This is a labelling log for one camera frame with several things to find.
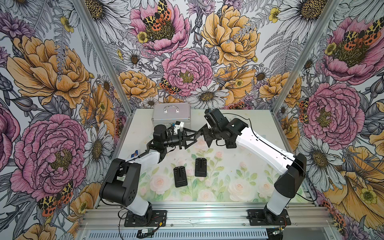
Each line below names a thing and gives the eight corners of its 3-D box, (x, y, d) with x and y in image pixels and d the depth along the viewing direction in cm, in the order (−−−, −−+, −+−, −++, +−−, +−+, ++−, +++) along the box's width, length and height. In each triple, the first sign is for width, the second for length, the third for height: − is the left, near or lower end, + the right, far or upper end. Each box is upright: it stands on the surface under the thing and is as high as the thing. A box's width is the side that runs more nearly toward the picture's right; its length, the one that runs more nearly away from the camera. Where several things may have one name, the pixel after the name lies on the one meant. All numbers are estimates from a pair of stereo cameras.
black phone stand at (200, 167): (195, 176, 90) (195, 174, 88) (195, 160, 97) (195, 158, 95) (207, 176, 90) (207, 174, 88) (206, 160, 97) (206, 158, 95)
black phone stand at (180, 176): (175, 187, 86) (175, 186, 84) (174, 169, 93) (173, 167, 91) (188, 185, 87) (187, 183, 85) (185, 167, 94) (185, 165, 92)
